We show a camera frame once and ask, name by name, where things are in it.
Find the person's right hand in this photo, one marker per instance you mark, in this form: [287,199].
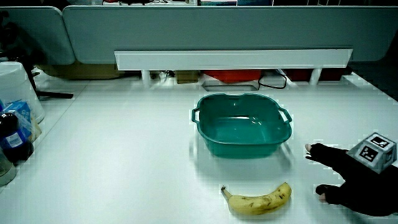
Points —
[357,186]

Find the yellow banana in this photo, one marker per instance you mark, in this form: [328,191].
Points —
[258,203]

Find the white desk shelf riser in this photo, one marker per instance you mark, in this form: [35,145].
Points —
[233,59]

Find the white desk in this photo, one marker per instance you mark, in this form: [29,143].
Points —
[124,155]

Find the dark red box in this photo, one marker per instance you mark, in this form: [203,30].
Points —
[298,74]

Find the green plastic basin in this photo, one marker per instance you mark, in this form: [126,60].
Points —
[242,130]

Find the white flat tray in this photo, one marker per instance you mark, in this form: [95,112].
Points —
[230,86]

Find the olive small box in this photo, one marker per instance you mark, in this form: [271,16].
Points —
[186,76]

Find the large grey partition panel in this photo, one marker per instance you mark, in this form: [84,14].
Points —
[217,28]

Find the tan cardboard box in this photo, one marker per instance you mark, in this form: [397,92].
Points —
[81,71]

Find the blue carton box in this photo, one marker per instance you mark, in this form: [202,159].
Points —
[20,110]

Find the dark bottle with blue label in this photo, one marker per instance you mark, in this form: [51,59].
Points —
[12,140]

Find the small grey partition panel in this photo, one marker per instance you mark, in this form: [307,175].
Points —
[43,34]

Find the clear glass jar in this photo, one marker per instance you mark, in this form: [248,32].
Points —
[5,171]

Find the white plastic bucket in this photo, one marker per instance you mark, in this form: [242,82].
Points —
[15,84]

